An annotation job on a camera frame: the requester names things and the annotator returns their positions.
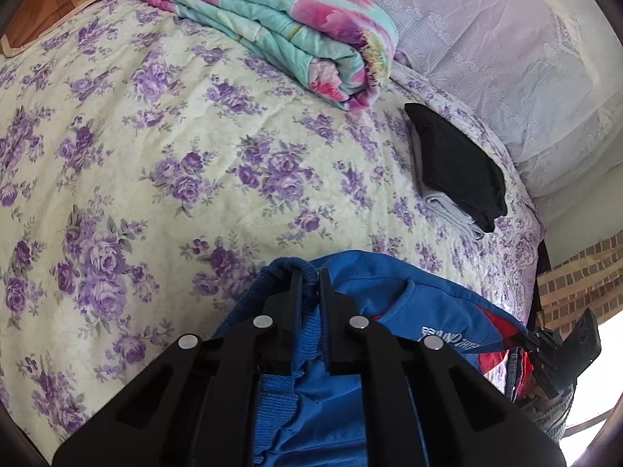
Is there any lavender lace covered bedding roll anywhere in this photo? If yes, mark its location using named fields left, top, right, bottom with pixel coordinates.
left=372, top=0, right=622, bottom=221

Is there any folded black garment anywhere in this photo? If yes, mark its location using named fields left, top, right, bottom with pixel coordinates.
left=405, top=104, right=508, bottom=235

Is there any folded teal pink floral blanket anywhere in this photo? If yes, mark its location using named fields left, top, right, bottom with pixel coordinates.
left=146, top=0, right=399, bottom=112

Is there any gloved right hand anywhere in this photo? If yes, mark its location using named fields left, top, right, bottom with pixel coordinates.
left=515, top=383, right=577, bottom=443

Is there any red garment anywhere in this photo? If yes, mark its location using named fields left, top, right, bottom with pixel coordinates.
left=477, top=306, right=534, bottom=402

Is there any folded grey garment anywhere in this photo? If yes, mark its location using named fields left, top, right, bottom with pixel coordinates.
left=407, top=122, right=485, bottom=241

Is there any purple floral bed quilt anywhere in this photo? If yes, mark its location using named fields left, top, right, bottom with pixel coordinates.
left=1, top=0, right=543, bottom=458

